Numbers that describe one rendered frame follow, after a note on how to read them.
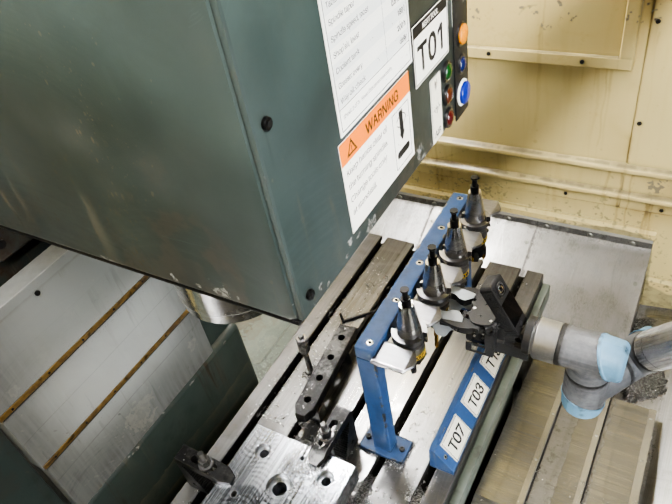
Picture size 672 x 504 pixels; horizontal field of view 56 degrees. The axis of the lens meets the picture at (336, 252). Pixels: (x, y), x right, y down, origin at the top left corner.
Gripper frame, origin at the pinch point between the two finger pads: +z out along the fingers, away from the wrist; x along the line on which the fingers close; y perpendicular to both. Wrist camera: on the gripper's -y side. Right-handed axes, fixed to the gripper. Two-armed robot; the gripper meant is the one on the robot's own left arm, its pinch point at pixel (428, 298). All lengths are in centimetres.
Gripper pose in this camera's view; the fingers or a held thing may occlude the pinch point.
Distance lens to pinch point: 121.2
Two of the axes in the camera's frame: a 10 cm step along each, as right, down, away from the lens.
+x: 4.8, -6.2, 6.2
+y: 1.3, 7.5, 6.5
